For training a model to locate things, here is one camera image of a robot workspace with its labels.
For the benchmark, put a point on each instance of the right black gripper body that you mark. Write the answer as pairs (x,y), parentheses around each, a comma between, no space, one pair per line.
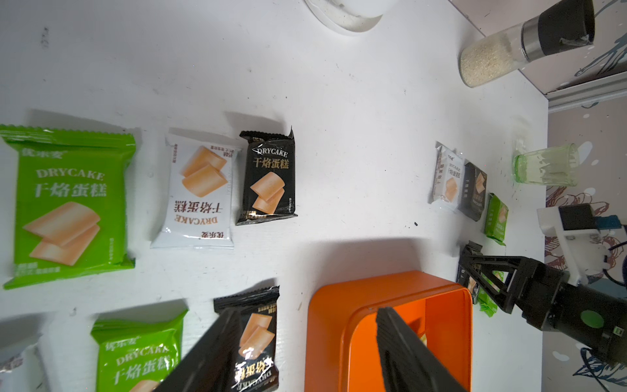
(597,320)

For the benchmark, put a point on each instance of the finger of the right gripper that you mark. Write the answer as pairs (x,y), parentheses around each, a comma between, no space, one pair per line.
(520,270)

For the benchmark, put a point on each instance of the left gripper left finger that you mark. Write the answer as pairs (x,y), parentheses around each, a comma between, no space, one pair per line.
(209,366)

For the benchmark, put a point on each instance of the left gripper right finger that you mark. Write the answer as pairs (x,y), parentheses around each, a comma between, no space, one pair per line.
(407,364)

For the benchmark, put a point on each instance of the green cookie packet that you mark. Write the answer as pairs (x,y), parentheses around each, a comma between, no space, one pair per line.
(136,356)
(487,304)
(71,203)
(495,226)

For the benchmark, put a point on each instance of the black cookie packet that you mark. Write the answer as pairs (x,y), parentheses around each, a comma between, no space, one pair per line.
(269,189)
(255,368)
(474,192)
(464,278)

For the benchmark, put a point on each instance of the orange storage box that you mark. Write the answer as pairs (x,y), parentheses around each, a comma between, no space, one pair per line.
(341,350)

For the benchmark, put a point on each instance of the white drycake cookie packet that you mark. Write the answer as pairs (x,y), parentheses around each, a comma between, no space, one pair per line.
(448,178)

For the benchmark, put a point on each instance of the green translucent cup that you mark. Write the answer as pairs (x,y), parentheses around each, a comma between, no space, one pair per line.
(554,166)

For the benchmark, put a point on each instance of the glass spice jar black lid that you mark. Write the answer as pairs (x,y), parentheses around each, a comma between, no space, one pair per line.
(565,26)

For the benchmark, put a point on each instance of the white utensil holder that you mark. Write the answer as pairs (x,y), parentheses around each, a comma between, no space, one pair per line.
(350,17)

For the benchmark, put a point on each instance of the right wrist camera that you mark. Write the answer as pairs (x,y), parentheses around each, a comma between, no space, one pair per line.
(579,235)

